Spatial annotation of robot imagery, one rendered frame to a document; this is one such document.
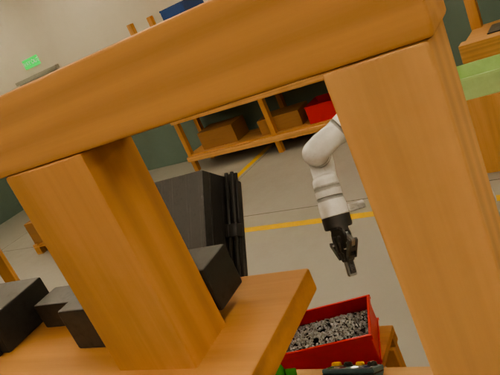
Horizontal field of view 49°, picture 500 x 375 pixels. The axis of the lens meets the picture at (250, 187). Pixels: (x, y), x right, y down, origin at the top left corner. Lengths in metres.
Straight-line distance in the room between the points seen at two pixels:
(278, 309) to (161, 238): 0.19
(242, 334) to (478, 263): 0.35
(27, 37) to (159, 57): 9.66
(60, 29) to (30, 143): 8.86
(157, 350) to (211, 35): 0.43
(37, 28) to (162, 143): 2.78
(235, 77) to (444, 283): 0.27
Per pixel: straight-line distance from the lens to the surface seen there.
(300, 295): 0.80
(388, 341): 1.87
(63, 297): 1.05
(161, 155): 9.10
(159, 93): 0.54
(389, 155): 0.48
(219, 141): 7.60
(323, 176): 1.43
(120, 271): 0.70
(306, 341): 1.85
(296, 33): 0.47
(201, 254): 0.81
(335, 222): 1.41
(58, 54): 9.76
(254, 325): 0.76
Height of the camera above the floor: 1.93
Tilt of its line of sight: 18 degrees down
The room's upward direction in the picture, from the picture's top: 24 degrees counter-clockwise
